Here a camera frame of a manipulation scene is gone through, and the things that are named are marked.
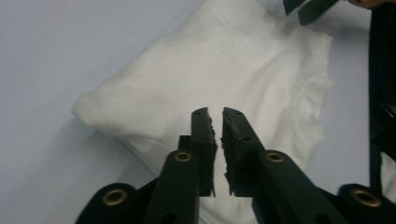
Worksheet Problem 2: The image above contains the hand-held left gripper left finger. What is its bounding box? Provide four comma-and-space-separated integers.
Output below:
143, 106, 219, 224

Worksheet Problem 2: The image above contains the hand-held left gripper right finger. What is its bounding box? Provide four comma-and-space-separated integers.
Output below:
219, 106, 350, 224

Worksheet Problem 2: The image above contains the white shirt with chick print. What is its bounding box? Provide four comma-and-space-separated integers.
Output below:
70, 0, 334, 224

